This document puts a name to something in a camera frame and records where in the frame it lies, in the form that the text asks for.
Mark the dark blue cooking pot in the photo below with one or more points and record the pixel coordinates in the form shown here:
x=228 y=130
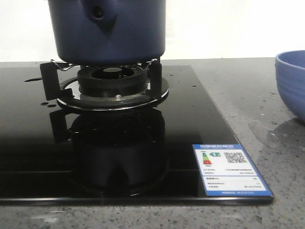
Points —
x=108 y=32

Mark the black round gas burner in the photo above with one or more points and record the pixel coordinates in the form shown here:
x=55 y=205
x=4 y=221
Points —
x=110 y=81

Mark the black glass gas stove top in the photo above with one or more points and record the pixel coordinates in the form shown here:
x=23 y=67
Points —
x=49 y=155

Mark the blue ribbed bowl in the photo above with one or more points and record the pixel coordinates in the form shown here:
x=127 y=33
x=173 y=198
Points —
x=290 y=80

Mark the black metal pot support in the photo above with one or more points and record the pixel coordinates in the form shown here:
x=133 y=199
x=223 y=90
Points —
x=67 y=93

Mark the blue energy label sticker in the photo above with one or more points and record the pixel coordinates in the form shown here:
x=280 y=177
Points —
x=227 y=171

